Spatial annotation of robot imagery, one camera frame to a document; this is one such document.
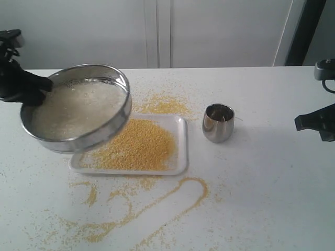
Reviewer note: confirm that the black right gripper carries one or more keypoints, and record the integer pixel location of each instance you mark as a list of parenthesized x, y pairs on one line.
[(321, 120)]

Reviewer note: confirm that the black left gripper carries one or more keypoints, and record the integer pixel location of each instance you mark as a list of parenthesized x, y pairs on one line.
[(18, 85)]

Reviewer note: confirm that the round stainless steel sieve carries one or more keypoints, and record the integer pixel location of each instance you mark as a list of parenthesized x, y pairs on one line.
[(87, 107)]

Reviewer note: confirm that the stainless steel cup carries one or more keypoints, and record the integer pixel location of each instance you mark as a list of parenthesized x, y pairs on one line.
[(218, 123)]

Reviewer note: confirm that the white rectangular plastic tray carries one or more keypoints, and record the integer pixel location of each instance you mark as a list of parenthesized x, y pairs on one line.
[(176, 164)]

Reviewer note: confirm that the white cabinet door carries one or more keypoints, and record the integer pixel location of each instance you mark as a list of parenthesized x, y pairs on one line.
[(219, 33)]

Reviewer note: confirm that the wrist camera with heatsink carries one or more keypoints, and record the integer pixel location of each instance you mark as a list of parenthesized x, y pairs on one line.
[(325, 70)]

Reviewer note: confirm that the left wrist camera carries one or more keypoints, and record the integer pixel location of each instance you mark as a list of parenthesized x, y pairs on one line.
[(12, 37)]

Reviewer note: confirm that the dark vertical door frame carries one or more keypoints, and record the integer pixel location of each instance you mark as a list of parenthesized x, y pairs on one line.
[(304, 32)]

